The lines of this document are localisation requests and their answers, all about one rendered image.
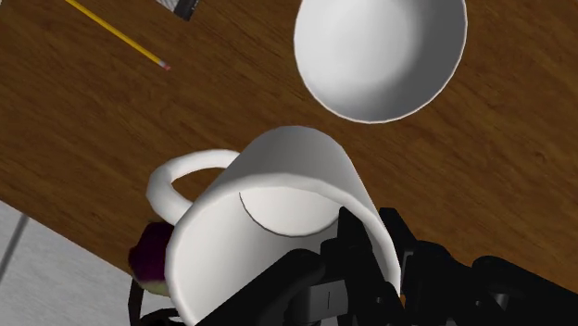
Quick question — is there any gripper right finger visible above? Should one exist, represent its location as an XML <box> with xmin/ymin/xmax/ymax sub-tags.
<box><xmin>378</xmin><ymin>207</ymin><xmax>578</xmax><ymax>326</ymax></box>

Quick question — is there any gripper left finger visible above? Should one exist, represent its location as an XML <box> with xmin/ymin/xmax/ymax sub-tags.
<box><xmin>194</xmin><ymin>206</ymin><xmax>404</xmax><ymax>326</ymax></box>

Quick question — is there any white mug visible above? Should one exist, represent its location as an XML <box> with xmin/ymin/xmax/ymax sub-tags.
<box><xmin>145</xmin><ymin>125</ymin><xmax>402</xmax><ymax>326</ymax></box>

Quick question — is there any dark purple round fruit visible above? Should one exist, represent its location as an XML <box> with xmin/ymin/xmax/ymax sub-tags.
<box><xmin>128</xmin><ymin>220</ymin><xmax>176</xmax><ymax>297</ymax></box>

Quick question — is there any white bowl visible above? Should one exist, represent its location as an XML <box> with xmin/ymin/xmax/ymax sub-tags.
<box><xmin>293</xmin><ymin>0</ymin><xmax>469</xmax><ymax>124</ymax></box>

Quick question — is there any grey and black flat object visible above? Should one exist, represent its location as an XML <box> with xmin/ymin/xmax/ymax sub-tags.
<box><xmin>155</xmin><ymin>0</ymin><xmax>202</xmax><ymax>22</ymax></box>

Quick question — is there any yellow pencil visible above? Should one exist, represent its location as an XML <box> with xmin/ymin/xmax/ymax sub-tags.
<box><xmin>64</xmin><ymin>0</ymin><xmax>171</xmax><ymax>71</ymax></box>

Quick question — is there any black curved frame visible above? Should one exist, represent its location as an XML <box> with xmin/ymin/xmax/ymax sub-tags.
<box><xmin>127</xmin><ymin>279</ymin><xmax>182</xmax><ymax>326</ymax></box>

